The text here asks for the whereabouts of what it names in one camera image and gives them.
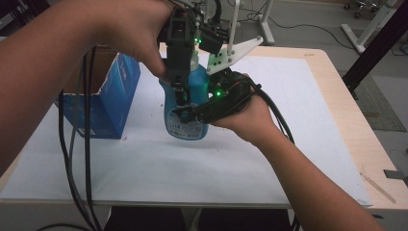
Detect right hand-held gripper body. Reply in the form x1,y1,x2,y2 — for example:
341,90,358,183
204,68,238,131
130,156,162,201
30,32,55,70
195,35,265,125

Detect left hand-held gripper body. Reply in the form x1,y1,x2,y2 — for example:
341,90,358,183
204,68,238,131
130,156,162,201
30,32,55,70
158,0,231,87

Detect blue detergent bottle white cap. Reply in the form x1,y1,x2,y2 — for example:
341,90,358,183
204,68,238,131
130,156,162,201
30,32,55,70
159,47,212,141

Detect blue cardboard box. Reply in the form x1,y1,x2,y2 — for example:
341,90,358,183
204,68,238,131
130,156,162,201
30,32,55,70
53,45,141,141

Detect person's right hand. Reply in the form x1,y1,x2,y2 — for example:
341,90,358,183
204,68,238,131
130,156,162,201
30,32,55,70
209,92,283,147

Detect person's left hand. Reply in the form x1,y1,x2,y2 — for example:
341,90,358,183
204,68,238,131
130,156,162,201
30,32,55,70
86,0,176,85

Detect white paper sheet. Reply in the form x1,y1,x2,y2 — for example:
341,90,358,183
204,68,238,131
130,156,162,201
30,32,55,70
0,50,373,207

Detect white desk leg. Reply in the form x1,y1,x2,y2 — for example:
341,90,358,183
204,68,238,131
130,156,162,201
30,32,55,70
340,0,399,55

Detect grey floor mat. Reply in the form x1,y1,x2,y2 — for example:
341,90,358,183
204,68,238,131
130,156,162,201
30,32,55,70
352,74,408,133

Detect black stool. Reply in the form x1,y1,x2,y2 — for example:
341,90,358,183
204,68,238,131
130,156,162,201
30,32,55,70
342,0,383,19

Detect thin wooden stick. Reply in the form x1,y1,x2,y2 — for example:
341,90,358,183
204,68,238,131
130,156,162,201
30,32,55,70
359,171,397,205

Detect dark tape piece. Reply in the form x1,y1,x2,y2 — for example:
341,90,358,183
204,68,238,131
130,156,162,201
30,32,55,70
382,168,406,181

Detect black cables of right gripper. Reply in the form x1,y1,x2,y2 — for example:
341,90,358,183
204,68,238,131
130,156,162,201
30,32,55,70
244,76,301,231

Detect black cables of gripper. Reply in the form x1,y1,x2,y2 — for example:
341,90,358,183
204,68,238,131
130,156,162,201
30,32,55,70
36,45,104,231
244,76,301,231

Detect black cables of left gripper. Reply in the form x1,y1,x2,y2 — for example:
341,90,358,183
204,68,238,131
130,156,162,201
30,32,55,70
36,45,104,231

